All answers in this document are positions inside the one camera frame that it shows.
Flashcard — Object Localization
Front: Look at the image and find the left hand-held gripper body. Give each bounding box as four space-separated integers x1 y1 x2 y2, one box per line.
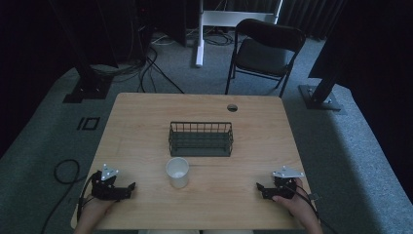
90 163 129 201

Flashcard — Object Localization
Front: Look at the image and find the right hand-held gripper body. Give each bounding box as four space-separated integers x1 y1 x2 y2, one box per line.
272 165 305 199

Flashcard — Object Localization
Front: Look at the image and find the white cup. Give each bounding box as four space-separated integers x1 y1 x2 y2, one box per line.
166 157 190 189

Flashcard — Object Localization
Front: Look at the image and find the black wire basket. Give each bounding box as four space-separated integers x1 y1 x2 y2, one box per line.
168 121 235 158

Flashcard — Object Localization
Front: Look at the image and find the person's left hand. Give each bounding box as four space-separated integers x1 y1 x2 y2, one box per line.
80 196 117 226

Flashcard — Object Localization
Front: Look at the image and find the person's right hand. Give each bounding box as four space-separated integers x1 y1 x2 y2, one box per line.
272 178 318 225

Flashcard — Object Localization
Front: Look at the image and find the black metal stand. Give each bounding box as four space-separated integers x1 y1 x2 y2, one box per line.
48 0 120 104
298 0 350 112

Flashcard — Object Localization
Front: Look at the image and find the black folding chair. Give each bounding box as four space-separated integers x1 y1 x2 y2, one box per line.
224 18 307 98

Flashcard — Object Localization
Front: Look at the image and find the dark curtain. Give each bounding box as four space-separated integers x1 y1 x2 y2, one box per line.
279 0 347 41

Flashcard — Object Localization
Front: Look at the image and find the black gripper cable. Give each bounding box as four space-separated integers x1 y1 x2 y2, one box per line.
292 183 340 234
76 171 98 222

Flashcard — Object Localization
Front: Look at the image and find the black looped floor cable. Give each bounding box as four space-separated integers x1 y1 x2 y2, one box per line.
40 158 88 234

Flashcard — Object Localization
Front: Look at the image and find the bundle of black floor cables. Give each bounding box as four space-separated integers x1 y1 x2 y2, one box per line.
91 30 186 96

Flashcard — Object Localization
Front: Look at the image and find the white desk frame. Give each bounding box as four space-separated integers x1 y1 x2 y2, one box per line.
194 0 283 68

